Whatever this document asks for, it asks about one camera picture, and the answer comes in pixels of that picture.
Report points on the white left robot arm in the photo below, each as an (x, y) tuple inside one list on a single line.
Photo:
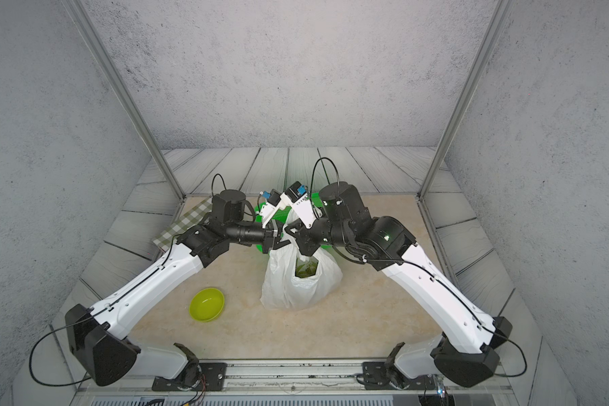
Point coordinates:
[(99, 335)]

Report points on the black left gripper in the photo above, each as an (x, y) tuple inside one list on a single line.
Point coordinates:
[(270, 240)]

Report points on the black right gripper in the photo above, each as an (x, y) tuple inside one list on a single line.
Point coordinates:
[(303, 234)]

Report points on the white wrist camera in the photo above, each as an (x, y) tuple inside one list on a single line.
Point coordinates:
[(275, 202), (298, 199)]

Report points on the left aluminium frame post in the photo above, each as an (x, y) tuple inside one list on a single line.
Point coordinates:
[(89, 34)]

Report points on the aluminium frame post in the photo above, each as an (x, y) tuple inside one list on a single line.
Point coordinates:
[(89, 34), (477, 69)]

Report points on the right aluminium frame post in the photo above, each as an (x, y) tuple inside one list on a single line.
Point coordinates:
[(477, 69)]

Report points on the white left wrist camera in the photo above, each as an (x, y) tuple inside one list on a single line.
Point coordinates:
[(275, 202)]

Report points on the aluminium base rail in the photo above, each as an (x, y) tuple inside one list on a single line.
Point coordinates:
[(301, 382)]

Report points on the white lemon print plastic bag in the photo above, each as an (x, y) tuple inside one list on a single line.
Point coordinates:
[(294, 282)]

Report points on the lime green bowl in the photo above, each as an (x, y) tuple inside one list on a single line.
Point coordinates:
[(207, 305)]

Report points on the green plastic basket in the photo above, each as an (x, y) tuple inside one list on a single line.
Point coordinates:
[(282, 216)]

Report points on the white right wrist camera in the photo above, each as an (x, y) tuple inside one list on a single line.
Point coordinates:
[(298, 199)]

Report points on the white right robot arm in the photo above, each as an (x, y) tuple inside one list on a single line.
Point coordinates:
[(466, 350)]

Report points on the green white checkered cloth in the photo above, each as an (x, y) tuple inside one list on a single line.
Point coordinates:
[(194, 210)]

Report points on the green unripe pineapple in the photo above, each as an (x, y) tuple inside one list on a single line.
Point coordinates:
[(305, 268)]

